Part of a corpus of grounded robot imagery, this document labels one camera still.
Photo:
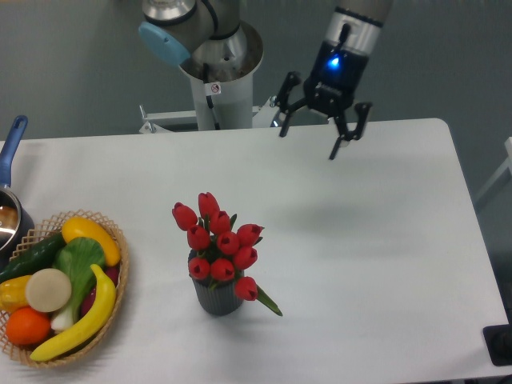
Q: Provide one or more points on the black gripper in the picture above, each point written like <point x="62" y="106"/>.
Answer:
<point x="329" y="90"/>

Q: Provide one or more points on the red tulip bouquet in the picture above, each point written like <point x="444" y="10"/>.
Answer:
<point x="218" y="250"/>

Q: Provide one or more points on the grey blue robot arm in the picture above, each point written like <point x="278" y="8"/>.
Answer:
<point x="219" y="53"/>

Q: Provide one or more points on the dark grey ribbed vase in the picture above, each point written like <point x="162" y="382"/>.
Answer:
<point x="219" y="301"/>

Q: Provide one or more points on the dark red vegetable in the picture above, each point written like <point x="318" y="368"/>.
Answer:
<point x="113" y="274"/>

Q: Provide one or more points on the yellow squash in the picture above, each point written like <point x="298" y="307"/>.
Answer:
<point x="80" y="227"/>

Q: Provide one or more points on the black device at table edge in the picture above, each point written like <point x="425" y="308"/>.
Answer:
<point x="498" y="343"/>

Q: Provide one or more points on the green bok choy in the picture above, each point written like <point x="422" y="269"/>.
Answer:
<point x="74" y="260"/>

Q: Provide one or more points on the woven wicker basket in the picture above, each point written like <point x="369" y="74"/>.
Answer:
<point x="43" y="230"/>

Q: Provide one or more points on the yellow banana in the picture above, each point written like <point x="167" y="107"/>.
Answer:
<point x="87" y="326"/>

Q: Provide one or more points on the green cucumber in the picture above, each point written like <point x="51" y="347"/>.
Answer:
<point x="38" y="257"/>

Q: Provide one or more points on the beige round disc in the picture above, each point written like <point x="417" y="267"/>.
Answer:
<point x="48" y="290"/>

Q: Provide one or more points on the yellow bell pepper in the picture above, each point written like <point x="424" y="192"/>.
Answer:
<point x="13" y="295"/>

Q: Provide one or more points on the orange fruit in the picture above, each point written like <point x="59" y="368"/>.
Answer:
<point x="26" y="327"/>

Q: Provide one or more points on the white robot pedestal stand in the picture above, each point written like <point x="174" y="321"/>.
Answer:
<point x="217" y="106"/>

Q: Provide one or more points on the white furniture frame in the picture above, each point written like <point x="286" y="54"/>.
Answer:
<point x="496" y="182"/>

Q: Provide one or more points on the blue handled saucepan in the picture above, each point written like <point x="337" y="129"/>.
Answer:
<point x="15" y="221"/>

